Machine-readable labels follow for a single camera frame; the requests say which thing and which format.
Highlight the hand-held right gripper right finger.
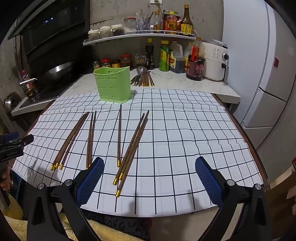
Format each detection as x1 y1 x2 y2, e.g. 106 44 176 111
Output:
195 156 270 241

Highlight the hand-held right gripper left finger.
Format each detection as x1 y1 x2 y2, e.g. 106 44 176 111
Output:
26 157 105 241

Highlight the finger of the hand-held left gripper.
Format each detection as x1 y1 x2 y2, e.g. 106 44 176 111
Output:
13 135 34 149
0 131 20 142

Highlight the wooden chopstick gold tip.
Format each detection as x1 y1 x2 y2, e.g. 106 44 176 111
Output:
59 112 90 169
113 113 145 185
55 112 89 169
89 111 97 166
117 104 122 168
50 112 88 171
86 112 94 169
115 118 149 197

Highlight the pair of wooden chopsticks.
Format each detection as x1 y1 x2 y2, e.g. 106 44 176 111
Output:
118 110 149 181

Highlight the green plastic utensil holder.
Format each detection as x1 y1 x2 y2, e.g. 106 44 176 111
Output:
93 66 131 103

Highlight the clear cup of utensils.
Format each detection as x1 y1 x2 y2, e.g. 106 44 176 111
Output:
136 10 154 34

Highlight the person's left hand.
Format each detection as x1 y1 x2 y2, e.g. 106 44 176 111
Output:
0 172 12 193

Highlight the round metal lid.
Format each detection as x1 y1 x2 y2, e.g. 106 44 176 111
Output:
4 93 22 116

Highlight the sauce bottle red label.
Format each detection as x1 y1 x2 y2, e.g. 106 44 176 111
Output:
21 71 40 99

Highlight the black cooktop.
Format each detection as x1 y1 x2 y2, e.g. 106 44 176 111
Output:
18 79 78 109

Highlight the dark patterned cloth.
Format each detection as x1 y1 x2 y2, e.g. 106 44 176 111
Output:
81 209 153 241

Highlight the white black checked tablecloth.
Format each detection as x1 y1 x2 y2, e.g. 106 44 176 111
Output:
11 89 263 217

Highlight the yellow towel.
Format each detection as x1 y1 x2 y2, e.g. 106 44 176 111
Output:
4 204 102 241

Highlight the cardboard box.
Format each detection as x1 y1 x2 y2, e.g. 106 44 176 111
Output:
266 158 296 209

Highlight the metal wok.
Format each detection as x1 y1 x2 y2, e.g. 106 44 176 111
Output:
40 61 77 81

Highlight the white kitchen counter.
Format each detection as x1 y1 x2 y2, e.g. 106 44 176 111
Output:
11 68 241 116

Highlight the black range hood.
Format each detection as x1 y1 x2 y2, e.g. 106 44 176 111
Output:
7 0 91 67

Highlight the bundle of wooden chopsticks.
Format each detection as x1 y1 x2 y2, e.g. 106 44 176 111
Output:
138 70 155 88

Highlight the white air fryer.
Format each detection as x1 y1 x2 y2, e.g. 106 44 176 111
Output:
201 39 230 81

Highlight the white refrigerator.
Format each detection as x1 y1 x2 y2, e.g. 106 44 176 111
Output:
223 0 296 128

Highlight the spice jar white lid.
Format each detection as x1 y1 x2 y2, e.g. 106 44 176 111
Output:
99 26 113 39
88 29 100 41
111 24 125 36

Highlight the large red lid jar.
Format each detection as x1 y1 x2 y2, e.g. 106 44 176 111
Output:
120 54 133 70

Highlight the dark vinegar jug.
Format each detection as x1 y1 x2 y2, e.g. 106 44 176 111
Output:
169 40 185 74

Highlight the clear plastic bag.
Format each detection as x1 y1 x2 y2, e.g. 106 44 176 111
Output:
135 53 148 70

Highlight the green plastic bottle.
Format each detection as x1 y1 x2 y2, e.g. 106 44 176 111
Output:
159 40 170 72

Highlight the slim dark soy bottle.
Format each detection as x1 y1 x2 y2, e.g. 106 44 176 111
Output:
146 39 155 70

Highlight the clear glass jar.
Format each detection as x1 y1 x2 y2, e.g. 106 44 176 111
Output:
123 17 139 35

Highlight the dark bottle yellow label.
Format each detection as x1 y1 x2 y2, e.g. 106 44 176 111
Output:
180 4 194 35

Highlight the clear bottle yellow cap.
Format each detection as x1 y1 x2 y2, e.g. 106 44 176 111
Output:
153 10 162 33

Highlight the metal pot handle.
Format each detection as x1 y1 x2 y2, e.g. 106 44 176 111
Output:
20 78 38 87

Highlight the large dark red-handled bottle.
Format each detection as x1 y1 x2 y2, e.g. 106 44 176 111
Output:
186 46 206 81

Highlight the white wall shelf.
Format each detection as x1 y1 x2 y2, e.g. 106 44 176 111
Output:
83 33 196 47

